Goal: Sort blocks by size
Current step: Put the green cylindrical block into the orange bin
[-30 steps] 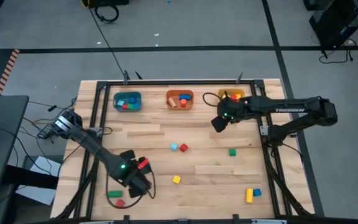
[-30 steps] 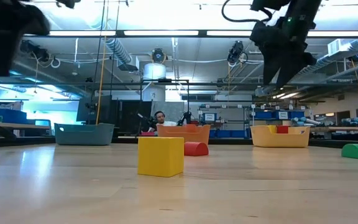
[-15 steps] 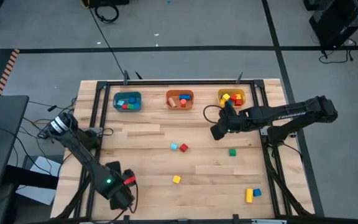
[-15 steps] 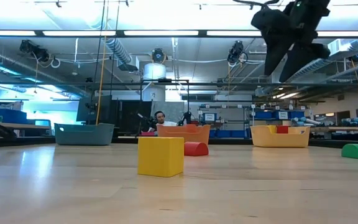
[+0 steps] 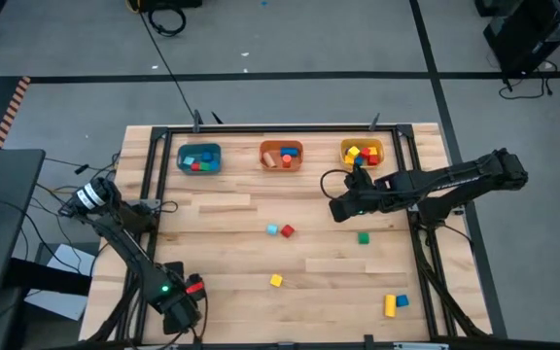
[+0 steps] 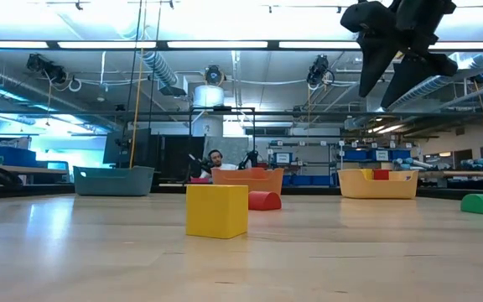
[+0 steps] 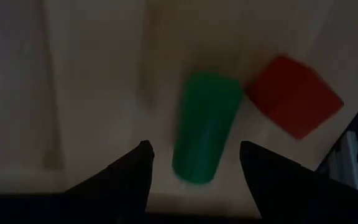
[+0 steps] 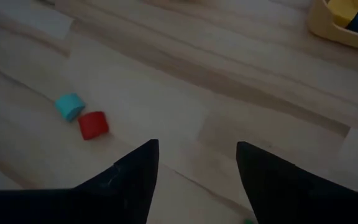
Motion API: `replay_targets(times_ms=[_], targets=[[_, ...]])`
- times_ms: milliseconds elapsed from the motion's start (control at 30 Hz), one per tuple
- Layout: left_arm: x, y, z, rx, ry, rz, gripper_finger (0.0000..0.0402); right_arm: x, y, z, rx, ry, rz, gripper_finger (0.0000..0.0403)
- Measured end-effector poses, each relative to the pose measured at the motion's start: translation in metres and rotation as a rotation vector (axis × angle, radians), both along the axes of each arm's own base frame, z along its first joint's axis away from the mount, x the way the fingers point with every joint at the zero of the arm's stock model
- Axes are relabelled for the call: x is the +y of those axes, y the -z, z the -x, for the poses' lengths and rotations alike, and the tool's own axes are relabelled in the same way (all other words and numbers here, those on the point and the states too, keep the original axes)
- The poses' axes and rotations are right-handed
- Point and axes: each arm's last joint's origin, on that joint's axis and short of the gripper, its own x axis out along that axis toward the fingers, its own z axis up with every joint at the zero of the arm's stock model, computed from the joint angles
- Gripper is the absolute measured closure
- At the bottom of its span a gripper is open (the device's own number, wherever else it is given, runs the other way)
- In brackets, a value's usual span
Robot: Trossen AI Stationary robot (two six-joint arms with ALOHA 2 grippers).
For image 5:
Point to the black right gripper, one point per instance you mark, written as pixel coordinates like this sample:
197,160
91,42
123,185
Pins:
367,203

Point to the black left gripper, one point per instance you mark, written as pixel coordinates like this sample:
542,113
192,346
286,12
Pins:
183,308

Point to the green half-round block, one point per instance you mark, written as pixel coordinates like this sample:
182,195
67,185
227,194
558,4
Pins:
363,238

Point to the yellow cube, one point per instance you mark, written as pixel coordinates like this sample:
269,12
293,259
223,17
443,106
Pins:
275,280
348,159
373,150
353,151

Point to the blue cube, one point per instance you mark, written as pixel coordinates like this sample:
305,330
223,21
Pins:
358,161

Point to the red cube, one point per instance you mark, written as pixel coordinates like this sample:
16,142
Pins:
373,160
365,152

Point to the red half-round block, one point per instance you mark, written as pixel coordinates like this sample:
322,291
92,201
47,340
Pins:
287,231

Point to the orange cylinder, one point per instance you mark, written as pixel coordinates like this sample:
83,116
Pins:
287,160

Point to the blue cylinder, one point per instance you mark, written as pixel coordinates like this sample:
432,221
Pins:
289,151

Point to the natural wood cylinder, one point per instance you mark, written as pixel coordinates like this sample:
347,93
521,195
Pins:
269,159

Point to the small blue block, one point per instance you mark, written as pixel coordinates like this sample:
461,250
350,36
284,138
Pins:
206,156
214,165
402,301

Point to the small green block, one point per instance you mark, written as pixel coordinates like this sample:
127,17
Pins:
205,166

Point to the small red block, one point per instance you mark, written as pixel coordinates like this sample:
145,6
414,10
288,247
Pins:
195,166

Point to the small cyan block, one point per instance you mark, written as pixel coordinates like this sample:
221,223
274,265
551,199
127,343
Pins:
188,160

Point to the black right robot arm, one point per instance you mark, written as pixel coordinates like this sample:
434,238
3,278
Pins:
455,177

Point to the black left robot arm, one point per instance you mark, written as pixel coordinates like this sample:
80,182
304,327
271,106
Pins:
129,243

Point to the yellow plastic bin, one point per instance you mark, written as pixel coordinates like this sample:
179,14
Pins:
345,145

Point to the cyan half-round block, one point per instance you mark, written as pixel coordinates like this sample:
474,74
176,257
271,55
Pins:
272,229

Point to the orange plastic bin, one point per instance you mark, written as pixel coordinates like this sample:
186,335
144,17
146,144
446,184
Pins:
272,146

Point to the long yellow block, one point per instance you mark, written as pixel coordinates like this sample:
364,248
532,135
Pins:
390,305

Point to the teal plastic bin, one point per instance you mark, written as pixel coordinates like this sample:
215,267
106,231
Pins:
197,150

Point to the black side desk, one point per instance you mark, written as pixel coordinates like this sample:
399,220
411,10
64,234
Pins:
3,219

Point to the black equipment rack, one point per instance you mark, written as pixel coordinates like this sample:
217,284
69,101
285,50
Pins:
537,29

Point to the black box with yellow edge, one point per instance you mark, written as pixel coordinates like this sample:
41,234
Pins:
163,4

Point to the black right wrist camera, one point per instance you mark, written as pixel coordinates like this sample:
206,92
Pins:
360,181

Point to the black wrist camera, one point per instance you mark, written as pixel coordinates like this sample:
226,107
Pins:
175,271
360,181

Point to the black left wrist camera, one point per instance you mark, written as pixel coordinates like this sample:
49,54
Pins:
175,271

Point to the black aluminium table frame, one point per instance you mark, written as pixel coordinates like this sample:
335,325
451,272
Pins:
285,129

